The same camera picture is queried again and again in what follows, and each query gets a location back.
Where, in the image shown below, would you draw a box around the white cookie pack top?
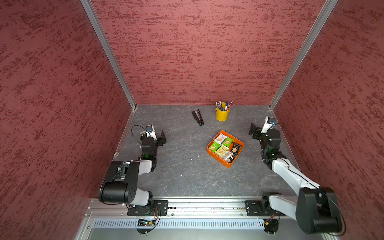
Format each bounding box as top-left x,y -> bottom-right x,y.
214,133 -> 227,145

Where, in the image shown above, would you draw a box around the aluminium front rail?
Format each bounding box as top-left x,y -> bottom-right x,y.
85,196 -> 328,219

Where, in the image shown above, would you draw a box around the yellow pen cup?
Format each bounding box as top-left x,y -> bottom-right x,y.
216,108 -> 231,122

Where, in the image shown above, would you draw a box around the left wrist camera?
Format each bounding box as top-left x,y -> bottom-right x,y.
146,125 -> 155,136

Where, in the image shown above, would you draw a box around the pens in cup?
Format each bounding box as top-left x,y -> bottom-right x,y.
216,102 -> 233,112

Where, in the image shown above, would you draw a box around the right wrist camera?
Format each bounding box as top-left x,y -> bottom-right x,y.
261,117 -> 276,134

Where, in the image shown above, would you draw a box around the black cookie pack bottom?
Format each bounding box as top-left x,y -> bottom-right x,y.
225,155 -> 236,164

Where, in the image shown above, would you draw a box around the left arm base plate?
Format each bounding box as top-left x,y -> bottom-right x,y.
127,200 -> 169,217

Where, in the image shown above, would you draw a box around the orange storage box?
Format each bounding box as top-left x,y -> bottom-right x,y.
207,131 -> 245,168

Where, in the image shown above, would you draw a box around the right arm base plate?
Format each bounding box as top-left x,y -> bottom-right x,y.
245,200 -> 286,218

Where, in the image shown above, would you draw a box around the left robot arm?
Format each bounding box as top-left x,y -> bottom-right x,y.
98,132 -> 167,207

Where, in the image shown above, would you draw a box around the green cookie pack bottom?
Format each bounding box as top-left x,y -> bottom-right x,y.
209,141 -> 221,153

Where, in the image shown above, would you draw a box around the green cookie pack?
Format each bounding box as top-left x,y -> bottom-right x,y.
222,137 -> 234,148
209,141 -> 221,153

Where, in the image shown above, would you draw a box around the white cookie pack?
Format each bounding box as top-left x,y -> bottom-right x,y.
222,151 -> 233,162
214,133 -> 227,145

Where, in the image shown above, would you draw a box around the white cookie pack bottom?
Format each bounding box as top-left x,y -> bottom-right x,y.
222,151 -> 233,162

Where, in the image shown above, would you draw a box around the green cookie pack top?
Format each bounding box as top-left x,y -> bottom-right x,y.
222,137 -> 234,148

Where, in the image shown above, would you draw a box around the cream cookie pack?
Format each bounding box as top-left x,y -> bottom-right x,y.
215,145 -> 229,158

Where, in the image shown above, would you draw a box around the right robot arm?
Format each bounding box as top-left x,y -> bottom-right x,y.
248,117 -> 346,236

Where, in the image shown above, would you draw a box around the black cookie pack top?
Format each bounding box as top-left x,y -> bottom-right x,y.
231,143 -> 242,156

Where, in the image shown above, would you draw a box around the black cookie pack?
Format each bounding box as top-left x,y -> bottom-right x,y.
225,155 -> 236,164
231,143 -> 242,156

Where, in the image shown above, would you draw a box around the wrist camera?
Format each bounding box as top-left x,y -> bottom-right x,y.
261,117 -> 276,134
146,125 -> 155,136

